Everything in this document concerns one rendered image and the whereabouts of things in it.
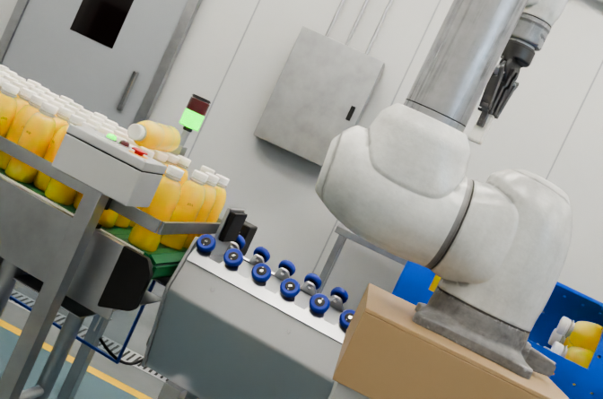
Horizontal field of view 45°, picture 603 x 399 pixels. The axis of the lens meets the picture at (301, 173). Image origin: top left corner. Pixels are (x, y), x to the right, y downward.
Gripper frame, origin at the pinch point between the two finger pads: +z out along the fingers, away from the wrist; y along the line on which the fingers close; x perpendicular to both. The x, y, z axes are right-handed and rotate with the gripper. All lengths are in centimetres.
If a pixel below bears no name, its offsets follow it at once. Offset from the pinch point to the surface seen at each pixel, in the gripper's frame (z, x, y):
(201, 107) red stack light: 23, 87, 8
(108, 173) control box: 42, 48, -51
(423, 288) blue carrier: 36.6, -8.3, -10.9
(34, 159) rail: 50, 77, -46
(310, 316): 54, 11, -14
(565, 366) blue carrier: 38, -38, -1
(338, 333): 54, 4, -12
